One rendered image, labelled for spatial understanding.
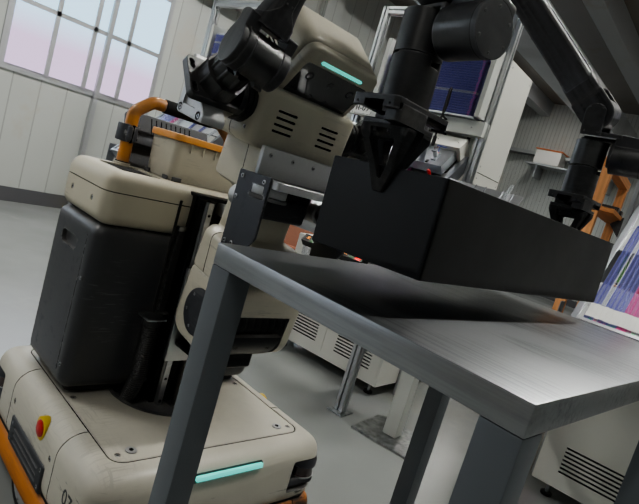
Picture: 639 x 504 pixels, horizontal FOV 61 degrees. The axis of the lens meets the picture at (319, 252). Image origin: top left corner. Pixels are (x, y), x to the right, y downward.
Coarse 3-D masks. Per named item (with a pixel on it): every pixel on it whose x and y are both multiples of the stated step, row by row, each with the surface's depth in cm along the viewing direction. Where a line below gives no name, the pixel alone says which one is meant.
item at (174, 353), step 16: (240, 320) 114; (256, 320) 117; (272, 320) 121; (176, 336) 128; (240, 336) 115; (256, 336) 118; (272, 336) 121; (176, 352) 130; (240, 352) 119; (256, 352) 123
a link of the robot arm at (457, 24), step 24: (432, 0) 60; (456, 0) 56; (480, 0) 53; (504, 0) 53; (456, 24) 54; (480, 24) 52; (504, 24) 54; (456, 48) 55; (480, 48) 53; (504, 48) 55
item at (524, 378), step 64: (256, 256) 70; (320, 320) 58; (384, 320) 55; (448, 320) 65; (512, 320) 79; (576, 320) 102; (192, 384) 73; (448, 384) 47; (512, 384) 45; (576, 384) 52; (192, 448) 75; (512, 448) 42
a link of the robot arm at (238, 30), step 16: (272, 0) 89; (288, 0) 89; (304, 0) 90; (240, 16) 90; (256, 16) 88; (272, 16) 89; (288, 16) 90; (240, 32) 88; (256, 32) 89; (272, 32) 93; (288, 32) 91; (224, 48) 90; (240, 48) 87; (288, 48) 93; (224, 64) 91; (240, 64) 89; (288, 64) 93; (272, 80) 93
